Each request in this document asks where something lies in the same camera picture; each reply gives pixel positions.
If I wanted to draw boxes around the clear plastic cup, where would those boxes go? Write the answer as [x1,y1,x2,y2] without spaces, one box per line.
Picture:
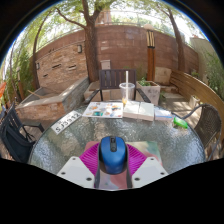
[118,82,136,108]

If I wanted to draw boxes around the black slatted patio chair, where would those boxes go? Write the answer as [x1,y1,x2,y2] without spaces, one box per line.
[0,103,45,164]

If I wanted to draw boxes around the white book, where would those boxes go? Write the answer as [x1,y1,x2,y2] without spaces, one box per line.
[122,100,156,122]

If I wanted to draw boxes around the low concrete platform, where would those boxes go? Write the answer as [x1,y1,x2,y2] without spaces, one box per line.
[83,79,101,101]

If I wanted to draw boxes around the wooden garden lamp post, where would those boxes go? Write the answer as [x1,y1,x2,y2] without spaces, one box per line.
[143,23,157,82]

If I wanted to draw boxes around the slender tree trunk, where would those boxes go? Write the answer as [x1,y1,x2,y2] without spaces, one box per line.
[163,3,187,73]

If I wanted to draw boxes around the small pale book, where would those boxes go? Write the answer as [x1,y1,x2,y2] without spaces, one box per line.
[153,108,174,122]

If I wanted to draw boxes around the stone planter with plants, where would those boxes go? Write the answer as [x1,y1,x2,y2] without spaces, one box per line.
[135,78,162,106]

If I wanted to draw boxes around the grey wall utility box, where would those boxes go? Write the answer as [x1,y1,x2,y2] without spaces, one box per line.
[100,59,112,71]

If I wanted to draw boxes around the pale stone block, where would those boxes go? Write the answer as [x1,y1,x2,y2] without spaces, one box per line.
[154,66,173,86]

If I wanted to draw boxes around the white licence plate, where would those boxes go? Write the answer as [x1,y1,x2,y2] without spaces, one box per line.
[50,110,83,135]

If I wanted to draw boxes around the thin leaning tree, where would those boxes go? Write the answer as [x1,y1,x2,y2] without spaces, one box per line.
[31,13,51,91]

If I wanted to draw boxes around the white drinking straw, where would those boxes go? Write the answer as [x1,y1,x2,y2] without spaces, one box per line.
[124,70,129,101]

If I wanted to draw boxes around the wooden slatted bench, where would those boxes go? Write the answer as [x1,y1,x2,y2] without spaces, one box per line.
[169,69,224,141]

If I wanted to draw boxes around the floral print mouse pad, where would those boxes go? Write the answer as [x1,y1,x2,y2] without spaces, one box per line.
[83,140,164,190]

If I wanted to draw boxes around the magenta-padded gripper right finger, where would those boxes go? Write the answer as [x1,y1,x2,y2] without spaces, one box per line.
[126,143,170,189]

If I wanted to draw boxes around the dark wooden slatted chair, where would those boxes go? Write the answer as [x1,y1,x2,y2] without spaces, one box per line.
[83,68,152,104]

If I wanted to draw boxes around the green plastic object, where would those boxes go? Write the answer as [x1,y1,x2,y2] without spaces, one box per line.
[172,116,189,130]

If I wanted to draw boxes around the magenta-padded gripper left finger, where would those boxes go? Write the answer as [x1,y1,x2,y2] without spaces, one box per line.
[56,142,102,190]

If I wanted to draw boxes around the colourful open magazine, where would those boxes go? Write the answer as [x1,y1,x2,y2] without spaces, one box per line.
[82,101,124,119]

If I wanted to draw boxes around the dark wicker patio chair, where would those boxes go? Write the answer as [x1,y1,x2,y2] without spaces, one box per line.
[181,103,223,161]

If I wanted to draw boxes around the blue computer mouse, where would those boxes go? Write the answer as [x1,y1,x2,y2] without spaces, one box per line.
[98,135,128,175]

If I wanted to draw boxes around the large forked tree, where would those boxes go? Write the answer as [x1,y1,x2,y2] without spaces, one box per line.
[54,0,111,83]

